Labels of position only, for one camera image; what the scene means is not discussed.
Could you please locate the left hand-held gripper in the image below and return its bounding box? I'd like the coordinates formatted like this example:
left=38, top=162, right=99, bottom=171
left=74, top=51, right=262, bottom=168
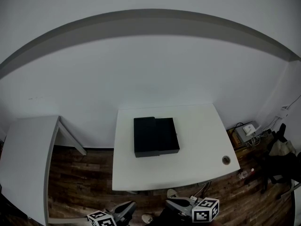
left=87, top=202, right=137, bottom=226

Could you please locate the black box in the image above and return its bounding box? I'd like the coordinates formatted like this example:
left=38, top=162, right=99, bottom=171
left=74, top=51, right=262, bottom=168
left=133, top=116, right=161, bottom=159

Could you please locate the clear plastic bottle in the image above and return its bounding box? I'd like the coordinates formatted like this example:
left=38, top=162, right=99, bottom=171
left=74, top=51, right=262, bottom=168
left=239, top=168, right=255, bottom=180

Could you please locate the white cable tangle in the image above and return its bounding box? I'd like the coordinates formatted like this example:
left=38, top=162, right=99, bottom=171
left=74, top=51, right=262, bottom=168
left=246, top=134, right=268, bottom=148

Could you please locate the white router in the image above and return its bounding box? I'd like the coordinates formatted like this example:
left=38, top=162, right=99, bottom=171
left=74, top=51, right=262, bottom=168
left=243, top=124, right=261, bottom=136

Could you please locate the grey metal box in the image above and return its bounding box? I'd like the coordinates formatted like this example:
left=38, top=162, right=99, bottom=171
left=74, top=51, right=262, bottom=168
left=234, top=121, right=258, bottom=143

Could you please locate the black plastic tray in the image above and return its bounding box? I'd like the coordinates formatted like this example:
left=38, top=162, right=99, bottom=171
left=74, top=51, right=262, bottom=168
left=154, top=117, right=181, bottom=155

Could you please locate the beige cloth bag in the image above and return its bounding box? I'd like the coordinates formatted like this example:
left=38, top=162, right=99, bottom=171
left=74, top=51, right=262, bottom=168
left=269, top=140, right=297, bottom=157

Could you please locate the black office chair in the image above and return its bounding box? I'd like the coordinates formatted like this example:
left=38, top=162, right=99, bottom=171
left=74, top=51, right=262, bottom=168
left=253, top=123, right=301, bottom=195

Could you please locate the person's black clothing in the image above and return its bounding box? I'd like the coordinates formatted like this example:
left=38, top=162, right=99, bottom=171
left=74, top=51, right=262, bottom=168
left=131, top=206, right=196, bottom=226

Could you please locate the brown cardboard box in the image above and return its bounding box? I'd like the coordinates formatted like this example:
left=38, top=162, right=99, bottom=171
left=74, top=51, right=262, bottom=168
left=227, top=127, right=251, bottom=159

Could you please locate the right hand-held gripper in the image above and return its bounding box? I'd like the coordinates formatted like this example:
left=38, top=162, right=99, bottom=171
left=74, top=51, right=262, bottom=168
left=165, top=197, right=219, bottom=223

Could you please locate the white rectangular table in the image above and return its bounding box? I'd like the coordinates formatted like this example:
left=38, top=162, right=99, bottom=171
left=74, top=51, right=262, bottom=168
left=0, top=115, right=87, bottom=226

